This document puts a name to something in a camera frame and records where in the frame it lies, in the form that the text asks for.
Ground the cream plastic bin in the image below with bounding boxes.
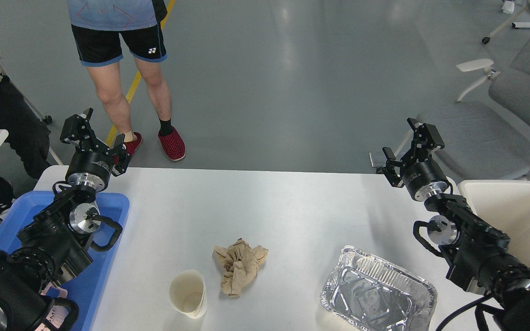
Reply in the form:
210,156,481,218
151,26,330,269
458,180,530,267

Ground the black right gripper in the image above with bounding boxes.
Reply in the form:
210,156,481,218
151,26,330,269
381,118,451,202

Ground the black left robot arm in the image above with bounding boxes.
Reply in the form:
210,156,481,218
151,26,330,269
0,108,131,331

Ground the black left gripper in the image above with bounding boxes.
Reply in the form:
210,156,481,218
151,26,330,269
60,108,131,192

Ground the cream paper cup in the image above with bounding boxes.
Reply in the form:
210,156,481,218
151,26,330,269
168,269,207,319

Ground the crumpled brown paper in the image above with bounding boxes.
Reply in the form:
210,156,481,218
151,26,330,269
213,238,269,297

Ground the grey office chair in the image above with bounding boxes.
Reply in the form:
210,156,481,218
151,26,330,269
416,39,530,182

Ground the seated person at left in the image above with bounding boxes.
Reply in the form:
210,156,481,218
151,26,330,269
0,18,52,217

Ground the standing person in shorts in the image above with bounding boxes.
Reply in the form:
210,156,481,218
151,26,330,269
67,0,186,161

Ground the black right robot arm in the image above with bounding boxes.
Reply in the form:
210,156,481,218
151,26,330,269
376,118,530,331

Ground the blue plastic tray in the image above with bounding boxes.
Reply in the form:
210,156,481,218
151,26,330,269
0,191,130,331

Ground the aluminium foil tray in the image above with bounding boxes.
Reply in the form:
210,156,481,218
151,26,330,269
320,245,438,331

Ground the pink HOME mug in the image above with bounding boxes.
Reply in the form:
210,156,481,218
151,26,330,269
40,283,69,328

